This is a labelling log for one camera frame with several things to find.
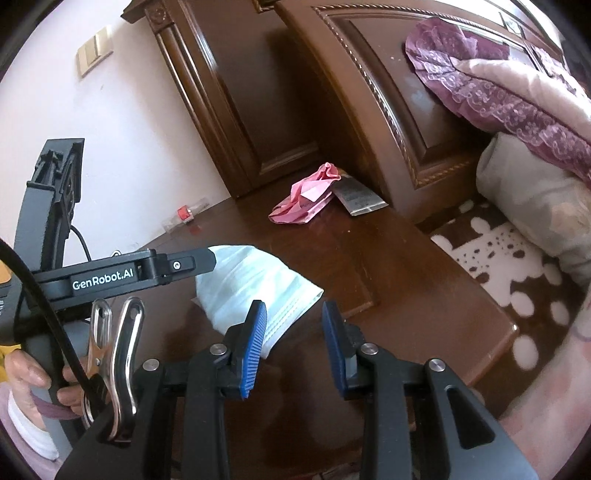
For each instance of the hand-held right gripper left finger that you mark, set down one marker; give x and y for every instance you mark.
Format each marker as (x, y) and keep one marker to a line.
(254, 350)

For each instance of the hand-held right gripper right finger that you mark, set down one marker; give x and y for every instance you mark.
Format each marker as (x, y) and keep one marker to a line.
(334, 350)

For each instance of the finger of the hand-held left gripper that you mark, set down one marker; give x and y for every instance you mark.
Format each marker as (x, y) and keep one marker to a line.
(41, 198)
(189, 265)

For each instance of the light blue face mask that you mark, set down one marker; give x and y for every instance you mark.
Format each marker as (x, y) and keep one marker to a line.
(258, 281)

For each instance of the person's left forearm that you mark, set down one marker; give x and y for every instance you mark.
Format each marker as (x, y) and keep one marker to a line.
(27, 434)

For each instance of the person's left hand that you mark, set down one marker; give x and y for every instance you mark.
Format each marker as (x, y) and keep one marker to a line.
(27, 374)

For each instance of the small clear bottle red cap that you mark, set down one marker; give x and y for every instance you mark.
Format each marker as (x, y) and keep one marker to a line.
(184, 214)

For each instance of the brown wooden nightstand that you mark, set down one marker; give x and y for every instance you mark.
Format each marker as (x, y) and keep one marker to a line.
(369, 277)

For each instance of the pink crumpled wrapper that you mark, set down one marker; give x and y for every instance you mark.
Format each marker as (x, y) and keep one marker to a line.
(300, 203)

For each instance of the yellow knitted garment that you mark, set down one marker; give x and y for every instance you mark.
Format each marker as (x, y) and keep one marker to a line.
(3, 364)

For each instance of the grey foil packet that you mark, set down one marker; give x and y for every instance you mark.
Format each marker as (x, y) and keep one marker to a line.
(360, 198)

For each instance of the brown dotted blanket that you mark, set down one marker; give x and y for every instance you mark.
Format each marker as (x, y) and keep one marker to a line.
(485, 258)

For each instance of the brown wooden headboard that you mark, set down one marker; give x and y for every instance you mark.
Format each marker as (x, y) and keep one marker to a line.
(277, 92)

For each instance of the pink checked quilt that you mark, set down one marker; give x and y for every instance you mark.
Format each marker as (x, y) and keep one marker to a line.
(554, 392)

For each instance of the grey pillow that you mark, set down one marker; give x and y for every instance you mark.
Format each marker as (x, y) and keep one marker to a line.
(521, 194)

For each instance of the purple lace pillow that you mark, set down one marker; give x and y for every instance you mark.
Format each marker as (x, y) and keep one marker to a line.
(508, 92)

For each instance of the beige wall switch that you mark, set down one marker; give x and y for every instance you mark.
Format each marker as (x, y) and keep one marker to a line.
(94, 50)

